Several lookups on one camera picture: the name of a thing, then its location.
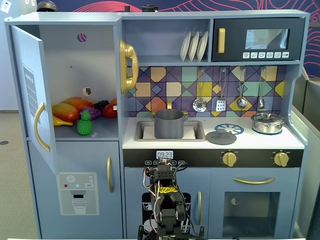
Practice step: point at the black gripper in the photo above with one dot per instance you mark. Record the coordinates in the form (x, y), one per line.
(164, 163)

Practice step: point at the green toy pineapple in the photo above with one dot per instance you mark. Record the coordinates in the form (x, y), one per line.
(85, 126)

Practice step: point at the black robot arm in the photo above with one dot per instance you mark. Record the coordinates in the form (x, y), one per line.
(166, 215)

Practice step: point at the blue cabinet door with list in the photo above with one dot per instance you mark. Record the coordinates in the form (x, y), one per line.
(27, 55)

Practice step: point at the gray plastic pot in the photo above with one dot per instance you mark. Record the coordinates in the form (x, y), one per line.
(168, 125)

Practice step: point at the gray toy sink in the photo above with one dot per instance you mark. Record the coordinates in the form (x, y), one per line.
(195, 131)

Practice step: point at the gold toy faucet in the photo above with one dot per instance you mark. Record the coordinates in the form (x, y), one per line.
(169, 103)

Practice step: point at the gray pot lid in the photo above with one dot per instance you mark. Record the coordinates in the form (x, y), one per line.
(221, 137)

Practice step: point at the gold stove knob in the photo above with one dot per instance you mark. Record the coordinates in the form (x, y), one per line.
(229, 159)
(281, 159)

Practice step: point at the steel skimmer spoon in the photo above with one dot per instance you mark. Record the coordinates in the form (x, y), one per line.
(200, 105)

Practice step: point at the red toy apple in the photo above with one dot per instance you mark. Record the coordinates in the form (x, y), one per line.
(109, 111)

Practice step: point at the blue toy kitchen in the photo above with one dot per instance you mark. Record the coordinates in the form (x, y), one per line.
(87, 155)

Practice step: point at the orange toy fruit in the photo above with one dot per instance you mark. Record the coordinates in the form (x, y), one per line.
(114, 101)

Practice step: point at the steel slotted spatula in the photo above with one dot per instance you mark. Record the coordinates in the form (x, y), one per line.
(220, 105)

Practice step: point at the purple toy grapes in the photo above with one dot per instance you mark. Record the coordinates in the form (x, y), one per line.
(95, 113)

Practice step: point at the dark toy grapes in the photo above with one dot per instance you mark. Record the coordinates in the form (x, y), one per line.
(101, 104)

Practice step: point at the steel ladle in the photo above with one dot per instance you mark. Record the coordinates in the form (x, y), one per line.
(241, 102)

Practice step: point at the oven door with window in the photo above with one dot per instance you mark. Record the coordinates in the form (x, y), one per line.
(252, 215)

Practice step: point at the large orange red mango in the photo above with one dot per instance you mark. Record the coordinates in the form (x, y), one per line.
(80, 102)

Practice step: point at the gold toy telephone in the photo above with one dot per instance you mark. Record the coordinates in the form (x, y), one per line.
(127, 62)

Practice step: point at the shiny steel pot with lid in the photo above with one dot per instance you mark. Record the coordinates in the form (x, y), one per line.
(267, 123)

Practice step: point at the yellow toy banana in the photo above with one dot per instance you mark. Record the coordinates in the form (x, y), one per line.
(61, 123)

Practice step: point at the yellow red toy mango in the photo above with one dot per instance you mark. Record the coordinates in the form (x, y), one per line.
(65, 112)

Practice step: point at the white toy plate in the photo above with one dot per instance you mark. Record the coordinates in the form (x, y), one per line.
(185, 47)
(202, 45)
(193, 46)

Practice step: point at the black toy microwave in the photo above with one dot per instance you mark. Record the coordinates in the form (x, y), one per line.
(235, 37)

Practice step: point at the wide black round object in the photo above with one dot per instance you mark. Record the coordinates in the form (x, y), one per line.
(149, 8)

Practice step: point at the small black cylinder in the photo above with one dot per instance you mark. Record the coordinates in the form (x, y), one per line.
(127, 8)

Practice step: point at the dark round floor disc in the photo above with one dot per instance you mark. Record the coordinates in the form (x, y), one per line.
(3, 142)

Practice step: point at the black helmet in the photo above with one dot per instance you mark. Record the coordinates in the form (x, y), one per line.
(47, 6)

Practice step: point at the white wall socket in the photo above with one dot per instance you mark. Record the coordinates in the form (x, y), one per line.
(6, 6)

